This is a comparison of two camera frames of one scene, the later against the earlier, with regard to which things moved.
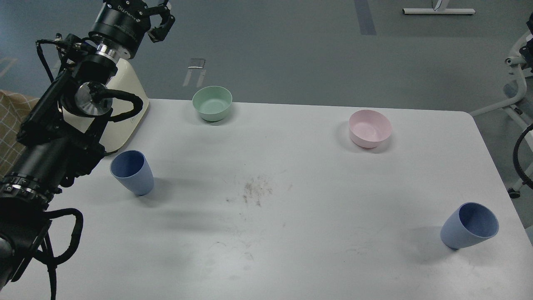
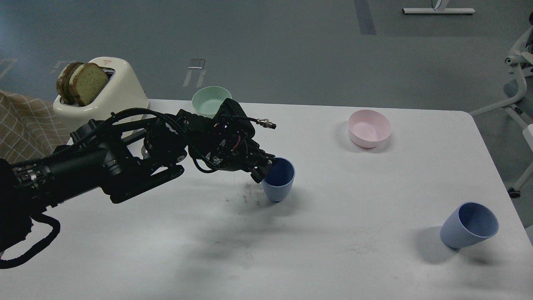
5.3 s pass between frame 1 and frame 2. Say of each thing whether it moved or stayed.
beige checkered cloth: stayed
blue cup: moved
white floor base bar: stayed
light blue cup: stayed
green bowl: stayed
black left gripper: moved
